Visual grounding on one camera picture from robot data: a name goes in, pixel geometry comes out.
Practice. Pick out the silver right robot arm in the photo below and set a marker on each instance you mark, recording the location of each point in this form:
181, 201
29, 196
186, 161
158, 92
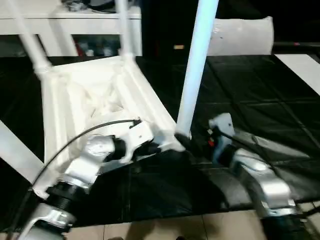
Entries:
260, 185

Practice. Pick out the white plastic table leg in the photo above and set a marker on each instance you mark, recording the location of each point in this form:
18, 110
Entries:
20, 150
197, 65
30, 40
126, 30

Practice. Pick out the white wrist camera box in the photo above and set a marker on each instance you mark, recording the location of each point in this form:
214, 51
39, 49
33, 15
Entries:
221, 127
139, 137

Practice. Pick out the white plastic bag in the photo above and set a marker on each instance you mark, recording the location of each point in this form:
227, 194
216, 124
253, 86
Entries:
245, 37

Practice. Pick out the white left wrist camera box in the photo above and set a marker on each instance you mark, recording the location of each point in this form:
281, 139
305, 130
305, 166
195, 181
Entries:
139, 137

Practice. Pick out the white cabinet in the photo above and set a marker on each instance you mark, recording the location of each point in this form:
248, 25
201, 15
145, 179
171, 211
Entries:
50, 25

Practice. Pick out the small tan label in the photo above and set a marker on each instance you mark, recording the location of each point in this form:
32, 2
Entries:
179, 47

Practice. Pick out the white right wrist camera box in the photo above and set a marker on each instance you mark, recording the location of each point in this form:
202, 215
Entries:
221, 127

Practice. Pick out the grey bag on cabinet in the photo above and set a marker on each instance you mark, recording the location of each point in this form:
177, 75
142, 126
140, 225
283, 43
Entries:
105, 4

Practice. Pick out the grey clutter pile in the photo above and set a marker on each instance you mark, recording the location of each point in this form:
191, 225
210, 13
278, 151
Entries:
75, 5

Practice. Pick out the white plastic table top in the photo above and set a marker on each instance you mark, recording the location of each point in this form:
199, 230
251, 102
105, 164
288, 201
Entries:
100, 95

